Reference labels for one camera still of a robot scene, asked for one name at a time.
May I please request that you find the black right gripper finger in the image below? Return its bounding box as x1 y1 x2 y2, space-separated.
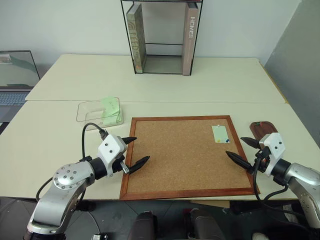
240 136 261 149
225 150 254 173

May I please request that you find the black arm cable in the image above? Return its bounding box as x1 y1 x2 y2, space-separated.
252 156 320 232
80 122 109 162

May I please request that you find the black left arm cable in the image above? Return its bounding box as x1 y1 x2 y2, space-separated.
80 122 109 162

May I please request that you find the grey laptop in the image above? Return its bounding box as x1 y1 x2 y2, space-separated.
0 50 41 131

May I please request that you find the olive green book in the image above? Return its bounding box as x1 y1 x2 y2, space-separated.
125 2 147 74

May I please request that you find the clear plastic tray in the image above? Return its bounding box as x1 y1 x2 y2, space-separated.
75 96 125 126

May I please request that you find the pale green paper note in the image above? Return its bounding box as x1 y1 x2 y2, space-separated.
211 125 232 144

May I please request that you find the brown wooden tray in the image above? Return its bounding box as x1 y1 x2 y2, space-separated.
249 120 279 144

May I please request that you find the pink HOMES book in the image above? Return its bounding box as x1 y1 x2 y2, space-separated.
181 2 202 76

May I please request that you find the black wire shelf frame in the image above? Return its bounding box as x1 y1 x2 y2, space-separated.
120 0 203 76

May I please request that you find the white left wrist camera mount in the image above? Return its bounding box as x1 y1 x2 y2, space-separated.
97 134 126 177

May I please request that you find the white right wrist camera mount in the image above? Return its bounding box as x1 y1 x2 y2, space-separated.
258 132 286 177

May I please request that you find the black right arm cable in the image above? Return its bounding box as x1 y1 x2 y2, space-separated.
252 156 320 232

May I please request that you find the dark rounded shape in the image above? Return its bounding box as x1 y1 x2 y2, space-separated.
184 208 226 240
126 210 159 240

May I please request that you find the wood-framed cork board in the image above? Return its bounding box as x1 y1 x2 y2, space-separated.
119 114 261 202

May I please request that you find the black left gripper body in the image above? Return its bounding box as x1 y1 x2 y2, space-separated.
112 138 132 176

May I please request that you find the white rounded object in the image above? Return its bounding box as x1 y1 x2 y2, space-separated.
251 232 271 240

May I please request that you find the green paper notes stack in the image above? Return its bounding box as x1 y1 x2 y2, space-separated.
100 96 124 126

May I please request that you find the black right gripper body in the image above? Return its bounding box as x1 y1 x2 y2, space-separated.
250 140 272 175

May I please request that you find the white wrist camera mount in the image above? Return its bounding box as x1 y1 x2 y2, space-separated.
258 132 286 177
97 134 126 177

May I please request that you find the grey partition wall panel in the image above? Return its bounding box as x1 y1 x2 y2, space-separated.
264 1 320 152

